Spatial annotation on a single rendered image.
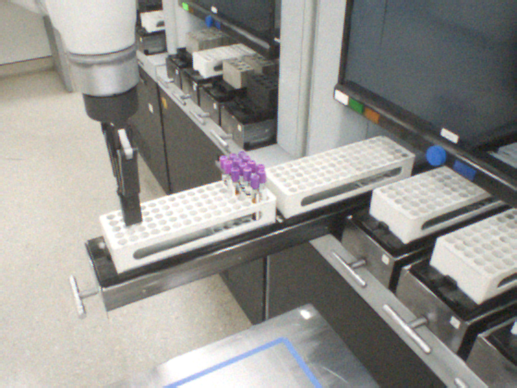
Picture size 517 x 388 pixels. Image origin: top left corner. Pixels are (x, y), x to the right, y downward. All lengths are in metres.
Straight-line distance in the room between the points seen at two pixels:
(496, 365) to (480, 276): 0.12
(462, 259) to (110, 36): 0.58
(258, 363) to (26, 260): 1.66
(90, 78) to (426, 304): 0.60
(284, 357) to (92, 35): 0.47
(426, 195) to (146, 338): 1.15
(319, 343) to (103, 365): 1.14
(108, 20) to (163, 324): 1.33
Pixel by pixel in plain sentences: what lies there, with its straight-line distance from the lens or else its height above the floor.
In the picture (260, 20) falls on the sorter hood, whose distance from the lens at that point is 1.21.
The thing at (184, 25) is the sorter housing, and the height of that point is 0.89.
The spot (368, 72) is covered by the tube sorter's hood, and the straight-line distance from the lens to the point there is 0.90.
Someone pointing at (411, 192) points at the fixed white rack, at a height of 0.86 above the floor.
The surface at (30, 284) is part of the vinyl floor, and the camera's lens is 2.08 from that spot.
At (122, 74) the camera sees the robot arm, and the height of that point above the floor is 1.14.
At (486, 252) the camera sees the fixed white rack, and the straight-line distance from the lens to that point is 0.82.
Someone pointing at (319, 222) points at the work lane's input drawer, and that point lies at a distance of 0.92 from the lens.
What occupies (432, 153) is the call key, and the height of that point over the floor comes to 0.98.
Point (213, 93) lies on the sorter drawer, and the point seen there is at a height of 0.82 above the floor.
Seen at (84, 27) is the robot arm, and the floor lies 1.20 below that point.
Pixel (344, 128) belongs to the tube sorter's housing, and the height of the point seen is 0.89.
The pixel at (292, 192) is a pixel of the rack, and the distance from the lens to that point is 0.87.
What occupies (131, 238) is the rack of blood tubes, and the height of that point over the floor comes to 0.86.
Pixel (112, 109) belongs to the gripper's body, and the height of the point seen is 1.09.
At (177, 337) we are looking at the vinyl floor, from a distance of 1.75.
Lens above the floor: 1.36
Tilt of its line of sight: 36 degrees down
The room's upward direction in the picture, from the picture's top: 3 degrees counter-clockwise
